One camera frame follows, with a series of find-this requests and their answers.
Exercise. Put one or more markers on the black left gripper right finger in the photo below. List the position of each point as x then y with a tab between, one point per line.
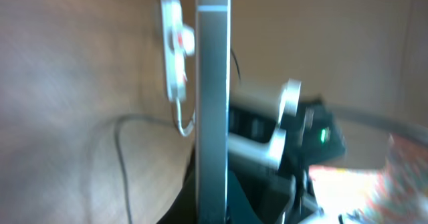
239	209

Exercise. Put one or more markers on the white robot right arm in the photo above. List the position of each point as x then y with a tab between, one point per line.
279	174

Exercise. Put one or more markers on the white power strip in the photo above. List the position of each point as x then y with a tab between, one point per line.
178	43

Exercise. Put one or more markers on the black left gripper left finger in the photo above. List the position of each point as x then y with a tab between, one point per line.
183	210

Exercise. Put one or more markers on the smartphone with teal screen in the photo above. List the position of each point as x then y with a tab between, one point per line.
213	27

